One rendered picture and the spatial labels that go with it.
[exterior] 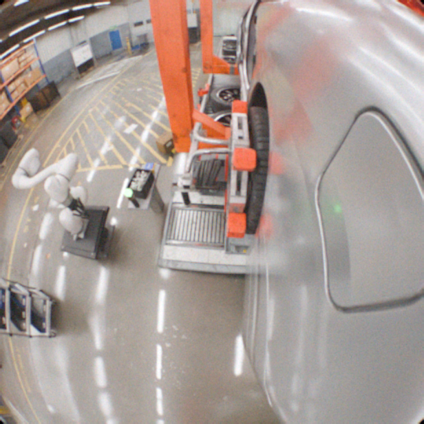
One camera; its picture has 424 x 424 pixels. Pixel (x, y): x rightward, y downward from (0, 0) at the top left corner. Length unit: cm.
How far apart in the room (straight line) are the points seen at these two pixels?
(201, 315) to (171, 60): 180
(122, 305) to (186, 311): 60
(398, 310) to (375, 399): 8
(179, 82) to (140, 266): 149
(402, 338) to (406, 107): 16
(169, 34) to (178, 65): 21
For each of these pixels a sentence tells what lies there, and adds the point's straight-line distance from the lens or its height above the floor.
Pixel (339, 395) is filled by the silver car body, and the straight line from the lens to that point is 22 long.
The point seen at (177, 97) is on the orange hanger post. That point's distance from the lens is 122.
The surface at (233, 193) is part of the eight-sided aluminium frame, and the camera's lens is 71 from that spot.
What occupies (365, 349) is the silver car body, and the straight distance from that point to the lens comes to 18.
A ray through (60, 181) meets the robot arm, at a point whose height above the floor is 103.
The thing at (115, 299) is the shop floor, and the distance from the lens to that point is 183.
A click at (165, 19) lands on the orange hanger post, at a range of 110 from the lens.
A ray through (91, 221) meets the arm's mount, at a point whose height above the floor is 33.
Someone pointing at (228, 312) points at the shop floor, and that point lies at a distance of 159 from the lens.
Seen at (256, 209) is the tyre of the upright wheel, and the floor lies 98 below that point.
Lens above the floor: 158
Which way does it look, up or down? 63 degrees down
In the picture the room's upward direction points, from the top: 2 degrees counter-clockwise
